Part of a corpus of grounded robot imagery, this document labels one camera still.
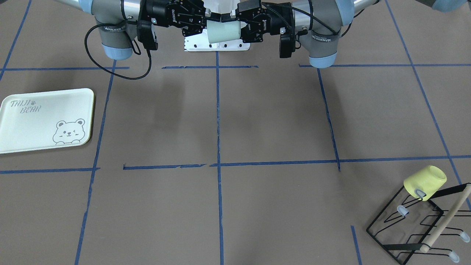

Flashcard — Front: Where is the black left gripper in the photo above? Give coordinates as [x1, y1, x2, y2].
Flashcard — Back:
[221, 0, 294, 43]

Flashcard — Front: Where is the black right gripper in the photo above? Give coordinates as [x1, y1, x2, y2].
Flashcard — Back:
[138, 0, 222, 37]

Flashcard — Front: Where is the light green cup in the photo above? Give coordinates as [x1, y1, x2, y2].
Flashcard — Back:
[206, 21, 241, 44]

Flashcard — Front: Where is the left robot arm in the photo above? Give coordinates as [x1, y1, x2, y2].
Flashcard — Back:
[222, 0, 378, 68]

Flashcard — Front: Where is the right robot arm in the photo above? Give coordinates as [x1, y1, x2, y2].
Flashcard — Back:
[61, 0, 222, 60]

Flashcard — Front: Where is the cream bear tray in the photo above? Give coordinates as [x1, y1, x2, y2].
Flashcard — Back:
[0, 88, 95, 154]

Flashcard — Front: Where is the yellow cup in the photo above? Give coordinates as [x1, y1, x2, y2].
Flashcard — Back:
[403, 165, 447, 201]

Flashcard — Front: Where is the white camera pedestal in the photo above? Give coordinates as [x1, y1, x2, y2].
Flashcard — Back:
[184, 0, 250, 52]

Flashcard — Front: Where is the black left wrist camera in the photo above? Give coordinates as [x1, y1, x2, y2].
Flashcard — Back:
[279, 32, 301, 59]

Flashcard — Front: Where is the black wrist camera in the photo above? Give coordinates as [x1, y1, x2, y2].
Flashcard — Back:
[279, 32, 301, 59]
[137, 20, 158, 51]

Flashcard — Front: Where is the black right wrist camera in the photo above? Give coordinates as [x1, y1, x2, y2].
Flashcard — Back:
[137, 20, 158, 51]

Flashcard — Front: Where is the black camera cable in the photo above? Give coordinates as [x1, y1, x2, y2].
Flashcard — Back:
[84, 23, 153, 81]

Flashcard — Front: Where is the black wire cup rack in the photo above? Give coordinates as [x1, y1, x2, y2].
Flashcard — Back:
[366, 183, 470, 265]

